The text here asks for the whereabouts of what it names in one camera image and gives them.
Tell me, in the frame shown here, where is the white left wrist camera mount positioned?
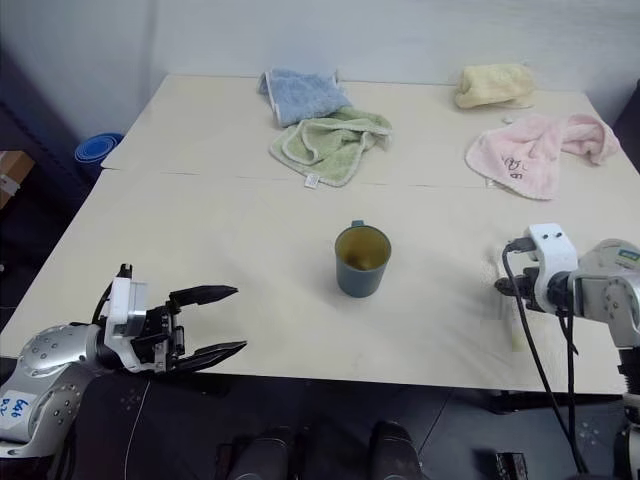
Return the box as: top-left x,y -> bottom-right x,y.
102,276 -> 151,374

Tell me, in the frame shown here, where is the dark rounded shape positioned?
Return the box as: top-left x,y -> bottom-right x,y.
230,424 -> 299,480
368,420 -> 417,480

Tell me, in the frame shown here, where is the grey-blue plastic mug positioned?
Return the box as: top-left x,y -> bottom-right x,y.
333,219 -> 393,300

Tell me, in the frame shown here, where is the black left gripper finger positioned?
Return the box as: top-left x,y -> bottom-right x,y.
168,284 -> 240,310
166,340 -> 249,374

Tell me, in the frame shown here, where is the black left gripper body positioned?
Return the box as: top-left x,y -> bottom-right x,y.
132,298 -> 190,374

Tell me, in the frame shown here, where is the green terry towel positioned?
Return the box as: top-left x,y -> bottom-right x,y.
269,107 -> 393,190

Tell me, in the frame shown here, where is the brown cardboard box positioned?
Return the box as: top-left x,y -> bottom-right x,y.
0,149 -> 37,210

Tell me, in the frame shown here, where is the short black right arm cable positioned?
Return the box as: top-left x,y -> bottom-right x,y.
555,305 -> 581,407

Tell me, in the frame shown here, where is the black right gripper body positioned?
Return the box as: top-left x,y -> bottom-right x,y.
514,266 -> 550,314

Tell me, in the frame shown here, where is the blue terry towel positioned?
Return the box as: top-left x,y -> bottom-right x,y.
257,67 -> 354,129

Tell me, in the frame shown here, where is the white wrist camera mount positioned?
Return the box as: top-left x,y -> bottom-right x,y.
519,222 -> 580,314
102,276 -> 151,374

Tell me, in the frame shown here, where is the pink terry towel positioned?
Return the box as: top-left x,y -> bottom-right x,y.
464,112 -> 621,201

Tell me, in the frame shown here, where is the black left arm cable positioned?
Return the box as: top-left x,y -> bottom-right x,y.
91,279 -> 117,327

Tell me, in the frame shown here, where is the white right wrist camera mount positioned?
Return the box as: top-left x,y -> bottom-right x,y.
519,222 -> 580,314

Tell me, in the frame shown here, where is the long black right arm cable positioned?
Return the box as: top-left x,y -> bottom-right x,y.
501,238 -> 590,475

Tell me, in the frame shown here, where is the yellow terry towel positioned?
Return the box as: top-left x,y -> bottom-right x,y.
453,62 -> 537,110

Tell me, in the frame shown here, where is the small black box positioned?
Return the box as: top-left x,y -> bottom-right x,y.
492,451 -> 530,480

